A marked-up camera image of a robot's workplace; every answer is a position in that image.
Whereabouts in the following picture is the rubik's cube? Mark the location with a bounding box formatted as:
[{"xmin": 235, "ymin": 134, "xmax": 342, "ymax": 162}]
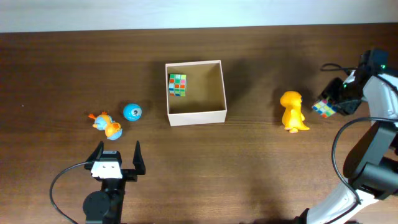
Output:
[
  {"xmin": 168, "ymin": 73, "xmax": 187, "ymax": 97},
  {"xmin": 312, "ymin": 100, "xmax": 338, "ymax": 118}
]

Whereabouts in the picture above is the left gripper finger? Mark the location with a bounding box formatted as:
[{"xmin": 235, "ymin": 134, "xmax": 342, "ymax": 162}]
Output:
[
  {"xmin": 132, "ymin": 141, "xmax": 146, "ymax": 175},
  {"xmin": 86, "ymin": 141, "xmax": 104, "ymax": 162}
]

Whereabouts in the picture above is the orange dinosaur toy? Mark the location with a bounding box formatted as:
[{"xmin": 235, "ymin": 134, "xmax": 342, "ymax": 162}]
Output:
[{"xmin": 280, "ymin": 91, "xmax": 310, "ymax": 133}]

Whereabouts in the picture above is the cardboard box container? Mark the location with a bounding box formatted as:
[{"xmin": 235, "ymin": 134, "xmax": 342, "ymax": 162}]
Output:
[{"xmin": 165, "ymin": 60, "xmax": 227, "ymax": 126}]

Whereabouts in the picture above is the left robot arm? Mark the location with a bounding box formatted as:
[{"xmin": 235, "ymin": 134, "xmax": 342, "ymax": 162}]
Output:
[{"xmin": 83, "ymin": 141, "xmax": 146, "ymax": 224}]

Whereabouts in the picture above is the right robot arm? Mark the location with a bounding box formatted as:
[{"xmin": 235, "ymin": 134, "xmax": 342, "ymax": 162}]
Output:
[{"xmin": 294, "ymin": 49, "xmax": 397, "ymax": 224}]

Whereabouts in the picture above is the orange blue duck toy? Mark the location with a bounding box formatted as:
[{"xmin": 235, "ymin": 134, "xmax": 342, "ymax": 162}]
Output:
[{"xmin": 88, "ymin": 111, "xmax": 123, "ymax": 141}]

